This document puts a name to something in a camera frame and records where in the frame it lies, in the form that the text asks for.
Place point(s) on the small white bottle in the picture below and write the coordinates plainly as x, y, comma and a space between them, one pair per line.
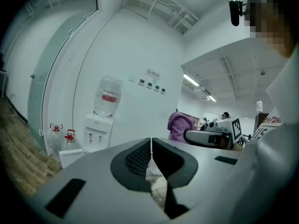
259, 106

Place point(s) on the purple fleece jacket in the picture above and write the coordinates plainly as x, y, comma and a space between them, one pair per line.
180, 127

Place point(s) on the white water dispenser cabinet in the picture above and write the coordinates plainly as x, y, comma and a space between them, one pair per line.
98, 127

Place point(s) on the wall control panel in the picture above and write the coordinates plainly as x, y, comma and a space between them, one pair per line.
141, 81
162, 90
156, 88
149, 85

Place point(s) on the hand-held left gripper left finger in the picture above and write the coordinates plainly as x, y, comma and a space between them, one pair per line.
98, 185

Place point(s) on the person's white shirt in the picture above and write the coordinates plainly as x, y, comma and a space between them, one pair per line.
268, 167

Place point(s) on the white wall sign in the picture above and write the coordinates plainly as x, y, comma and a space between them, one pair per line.
152, 74

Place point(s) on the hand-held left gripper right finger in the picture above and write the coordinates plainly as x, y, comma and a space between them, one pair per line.
177, 164

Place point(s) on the ceiling sprinkler head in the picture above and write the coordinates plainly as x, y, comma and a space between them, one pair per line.
262, 73

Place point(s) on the person's head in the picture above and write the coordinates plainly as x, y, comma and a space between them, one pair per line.
268, 22

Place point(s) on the large clear water bottle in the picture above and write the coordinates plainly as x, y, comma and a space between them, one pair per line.
108, 94

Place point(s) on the white wall switch plate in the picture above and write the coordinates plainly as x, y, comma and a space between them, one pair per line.
132, 80

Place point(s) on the brown box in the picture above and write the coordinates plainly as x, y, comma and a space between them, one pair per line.
260, 122

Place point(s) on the long ceiling light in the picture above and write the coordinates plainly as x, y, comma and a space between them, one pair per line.
211, 98
191, 79

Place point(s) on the black head-worn camera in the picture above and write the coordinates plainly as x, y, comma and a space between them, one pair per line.
234, 10

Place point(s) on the frosted glass door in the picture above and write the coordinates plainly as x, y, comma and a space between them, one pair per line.
46, 78

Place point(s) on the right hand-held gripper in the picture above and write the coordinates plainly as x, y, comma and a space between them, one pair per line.
236, 129

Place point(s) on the white cloth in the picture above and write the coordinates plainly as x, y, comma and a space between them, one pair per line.
153, 167

